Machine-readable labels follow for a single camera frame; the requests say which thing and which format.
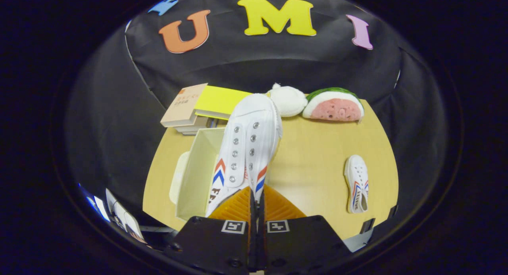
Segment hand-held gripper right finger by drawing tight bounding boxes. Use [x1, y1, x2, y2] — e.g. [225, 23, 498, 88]
[260, 185, 352, 273]

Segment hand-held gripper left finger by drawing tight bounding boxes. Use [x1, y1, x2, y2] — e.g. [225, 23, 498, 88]
[164, 186, 256, 273]

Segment pale fabric storage box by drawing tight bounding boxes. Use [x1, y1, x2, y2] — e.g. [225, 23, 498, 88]
[169, 127, 227, 221]

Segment white canvas shoe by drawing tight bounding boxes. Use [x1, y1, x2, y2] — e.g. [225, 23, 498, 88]
[344, 155, 369, 214]
[204, 93, 283, 218]

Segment white printed board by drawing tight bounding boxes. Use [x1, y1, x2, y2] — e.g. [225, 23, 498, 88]
[105, 188, 145, 244]

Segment watermelon slice plush toy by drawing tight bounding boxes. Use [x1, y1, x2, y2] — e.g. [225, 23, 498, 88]
[302, 87, 365, 123]

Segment beige book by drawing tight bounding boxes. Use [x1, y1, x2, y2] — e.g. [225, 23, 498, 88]
[160, 83, 208, 128]

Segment white plush toy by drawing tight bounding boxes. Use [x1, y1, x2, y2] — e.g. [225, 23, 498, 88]
[265, 83, 308, 117]

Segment yellow book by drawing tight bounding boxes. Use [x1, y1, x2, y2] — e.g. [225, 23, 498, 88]
[194, 85, 253, 121]

